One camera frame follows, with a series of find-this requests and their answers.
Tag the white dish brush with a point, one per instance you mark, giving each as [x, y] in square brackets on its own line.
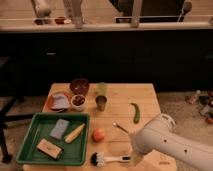
[99, 159]

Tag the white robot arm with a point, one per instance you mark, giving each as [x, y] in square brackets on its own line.
[157, 134]

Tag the purple bowl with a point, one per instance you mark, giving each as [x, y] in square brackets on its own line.
[79, 86]

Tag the white bowl with food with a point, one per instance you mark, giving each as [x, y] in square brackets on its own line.
[78, 102]

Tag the green plastic cup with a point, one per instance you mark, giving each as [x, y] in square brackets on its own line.
[101, 88]

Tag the silver fork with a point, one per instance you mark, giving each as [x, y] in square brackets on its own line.
[120, 127]

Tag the green chili pepper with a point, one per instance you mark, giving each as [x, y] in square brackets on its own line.
[137, 113]

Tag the red tomato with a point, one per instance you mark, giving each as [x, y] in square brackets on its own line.
[98, 134]

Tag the grey cloth on plate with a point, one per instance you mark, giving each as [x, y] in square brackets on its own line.
[60, 101]

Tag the orange plate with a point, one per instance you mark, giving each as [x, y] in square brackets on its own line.
[49, 102]

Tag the blue sponge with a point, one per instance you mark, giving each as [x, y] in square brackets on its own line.
[59, 129]

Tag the yellow corn cob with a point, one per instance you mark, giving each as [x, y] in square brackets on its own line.
[74, 134]

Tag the green plastic tray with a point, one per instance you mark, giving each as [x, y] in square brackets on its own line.
[73, 154]

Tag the wooden block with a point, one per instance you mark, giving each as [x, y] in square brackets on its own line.
[50, 149]

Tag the black chair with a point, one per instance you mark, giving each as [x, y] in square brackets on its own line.
[4, 117]

